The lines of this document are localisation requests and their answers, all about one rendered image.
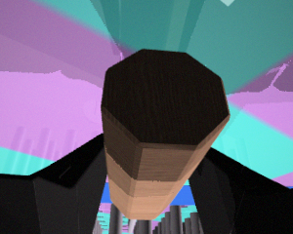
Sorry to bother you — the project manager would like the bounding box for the blue flat strip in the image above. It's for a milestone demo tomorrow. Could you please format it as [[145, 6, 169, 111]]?
[[101, 182, 195, 205]]

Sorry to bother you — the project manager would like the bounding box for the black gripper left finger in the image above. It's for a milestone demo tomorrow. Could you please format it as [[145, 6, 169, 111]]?
[[0, 133, 107, 234]]

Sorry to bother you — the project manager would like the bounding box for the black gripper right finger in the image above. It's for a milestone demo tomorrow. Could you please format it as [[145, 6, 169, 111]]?
[[188, 147, 293, 234]]

